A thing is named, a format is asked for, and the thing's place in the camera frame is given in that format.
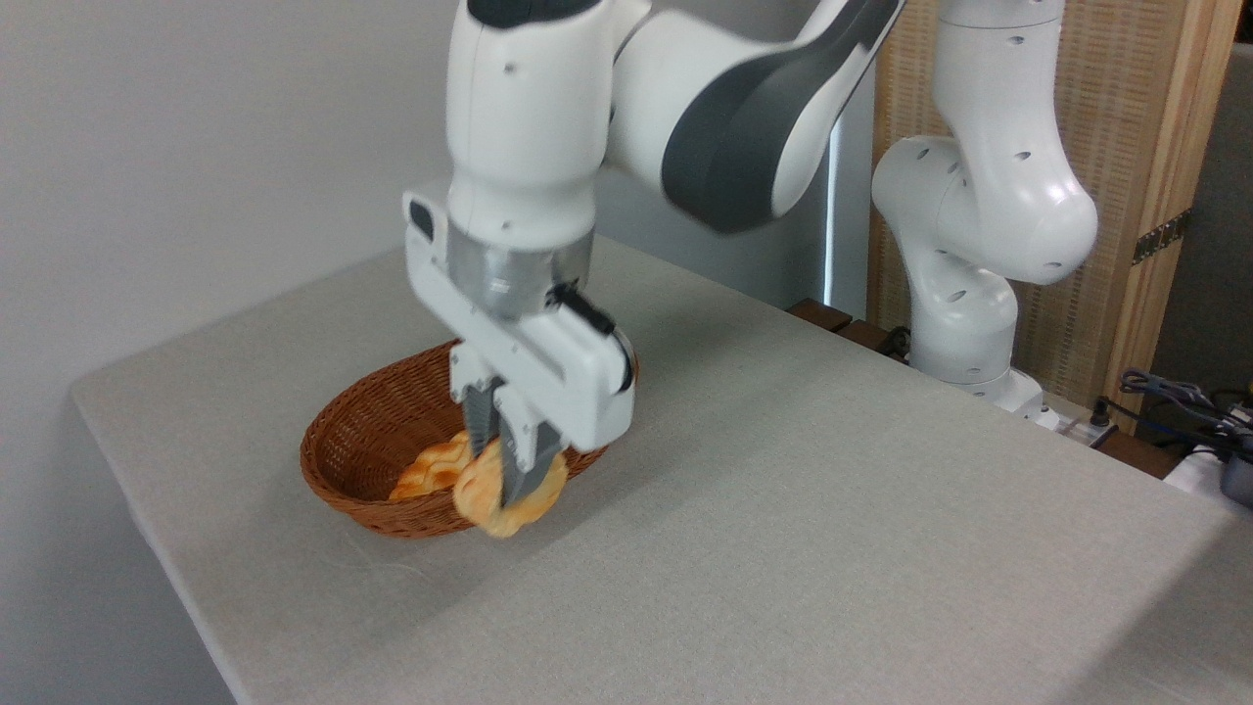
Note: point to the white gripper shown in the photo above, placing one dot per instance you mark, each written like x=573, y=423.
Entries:
x=558, y=377

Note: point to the round golden bread roll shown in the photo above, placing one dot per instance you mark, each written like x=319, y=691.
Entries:
x=480, y=494

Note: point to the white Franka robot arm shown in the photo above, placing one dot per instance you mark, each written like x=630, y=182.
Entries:
x=529, y=127

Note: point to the braided golden bread loaf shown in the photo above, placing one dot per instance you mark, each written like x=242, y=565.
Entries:
x=431, y=470

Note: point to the brown woven wicker basket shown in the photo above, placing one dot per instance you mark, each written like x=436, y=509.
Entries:
x=372, y=431

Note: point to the grey tablecloth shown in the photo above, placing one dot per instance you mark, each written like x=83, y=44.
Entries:
x=783, y=509

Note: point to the wooden rattan screen panel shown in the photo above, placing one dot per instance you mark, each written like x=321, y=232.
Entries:
x=1111, y=117

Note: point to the metal screen hinge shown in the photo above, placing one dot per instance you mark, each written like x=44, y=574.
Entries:
x=1162, y=236

